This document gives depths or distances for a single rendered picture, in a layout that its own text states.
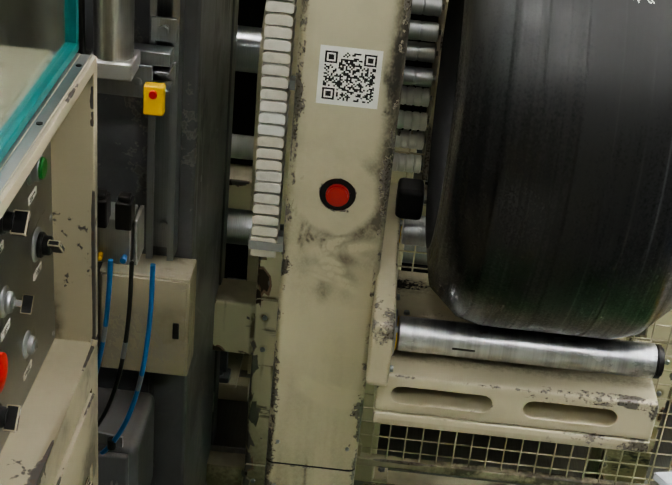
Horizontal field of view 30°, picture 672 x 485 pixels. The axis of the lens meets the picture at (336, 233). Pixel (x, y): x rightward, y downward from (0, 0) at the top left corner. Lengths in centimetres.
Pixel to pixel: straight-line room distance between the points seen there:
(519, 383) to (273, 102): 47
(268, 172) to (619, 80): 48
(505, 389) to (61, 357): 55
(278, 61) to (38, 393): 48
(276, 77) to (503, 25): 32
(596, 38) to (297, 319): 58
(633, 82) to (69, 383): 72
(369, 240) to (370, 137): 14
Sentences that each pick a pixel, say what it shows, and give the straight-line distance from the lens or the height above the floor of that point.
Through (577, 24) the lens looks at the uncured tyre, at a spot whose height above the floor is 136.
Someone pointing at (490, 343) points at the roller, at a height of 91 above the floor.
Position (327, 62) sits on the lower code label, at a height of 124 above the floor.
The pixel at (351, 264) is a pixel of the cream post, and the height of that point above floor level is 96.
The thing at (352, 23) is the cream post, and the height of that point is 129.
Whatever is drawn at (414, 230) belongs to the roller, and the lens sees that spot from 184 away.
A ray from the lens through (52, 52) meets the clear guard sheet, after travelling 133.
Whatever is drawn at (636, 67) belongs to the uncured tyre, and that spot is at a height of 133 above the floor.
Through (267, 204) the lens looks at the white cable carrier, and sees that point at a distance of 161.
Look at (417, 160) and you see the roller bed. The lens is 200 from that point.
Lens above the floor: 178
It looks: 29 degrees down
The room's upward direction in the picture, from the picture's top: 6 degrees clockwise
